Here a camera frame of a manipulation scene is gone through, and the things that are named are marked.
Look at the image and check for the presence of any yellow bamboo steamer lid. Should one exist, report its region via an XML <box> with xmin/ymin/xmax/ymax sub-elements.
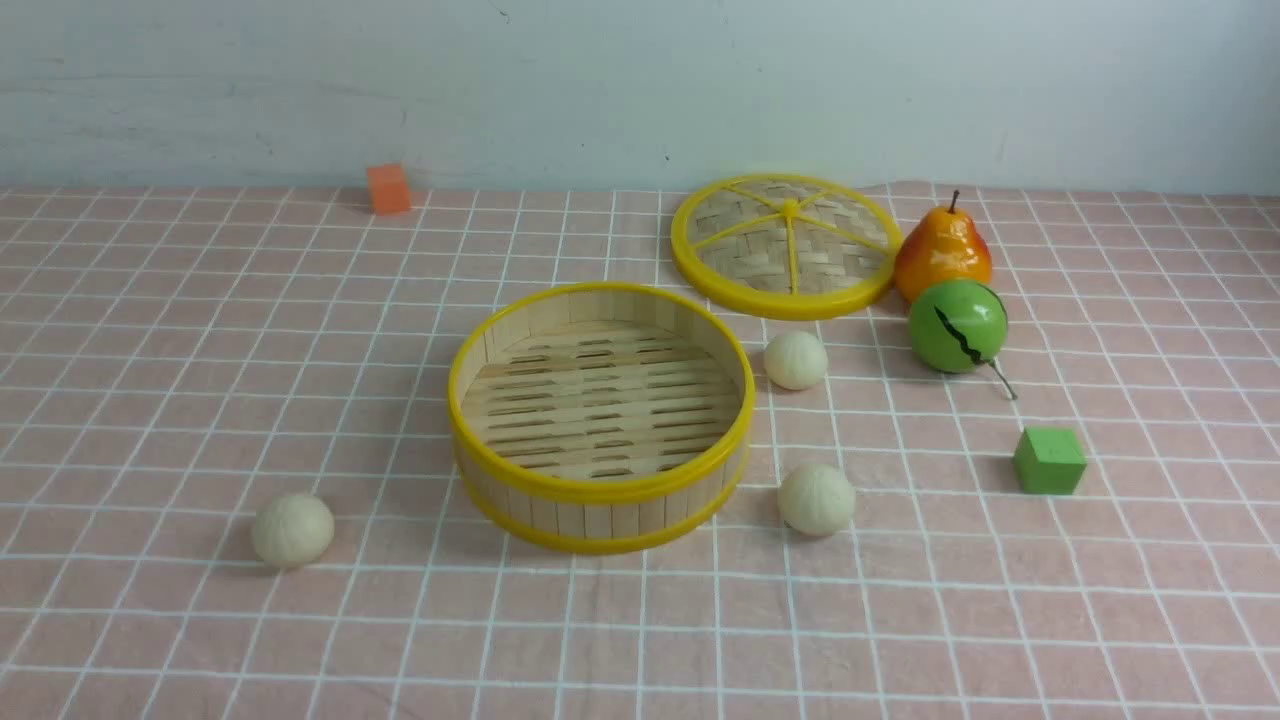
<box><xmin>669</xmin><ymin>173</ymin><xmax>902</xmax><ymax>322</ymax></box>

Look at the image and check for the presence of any orange cube block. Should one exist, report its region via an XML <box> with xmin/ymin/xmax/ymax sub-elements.
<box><xmin>366</xmin><ymin>163</ymin><xmax>413</xmax><ymax>217</ymax></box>

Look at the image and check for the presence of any pink checkered tablecloth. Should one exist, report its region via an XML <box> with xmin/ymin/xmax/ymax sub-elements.
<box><xmin>0</xmin><ymin>181</ymin><xmax>1280</xmax><ymax>720</ymax></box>

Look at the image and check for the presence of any white bun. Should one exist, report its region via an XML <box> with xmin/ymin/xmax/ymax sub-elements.
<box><xmin>250</xmin><ymin>493</ymin><xmax>335</xmax><ymax>570</ymax></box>
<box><xmin>777</xmin><ymin>462</ymin><xmax>856</xmax><ymax>537</ymax></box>
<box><xmin>762</xmin><ymin>331</ymin><xmax>829</xmax><ymax>391</ymax></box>

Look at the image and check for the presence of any green toy melon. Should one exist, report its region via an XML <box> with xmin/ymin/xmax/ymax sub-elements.
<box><xmin>908</xmin><ymin>278</ymin><xmax>1018</xmax><ymax>401</ymax></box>

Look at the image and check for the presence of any orange yellow toy pear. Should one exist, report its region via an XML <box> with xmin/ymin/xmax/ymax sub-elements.
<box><xmin>893</xmin><ymin>190</ymin><xmax>993</xmax><ymax>304</ymax></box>

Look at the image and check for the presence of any yellow bamboo steamer tray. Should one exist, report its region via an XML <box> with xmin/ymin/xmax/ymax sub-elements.
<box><xmin>447</xmin><ymin>282</ymin><xmax>755</xmax><ymax>553</ymax></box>

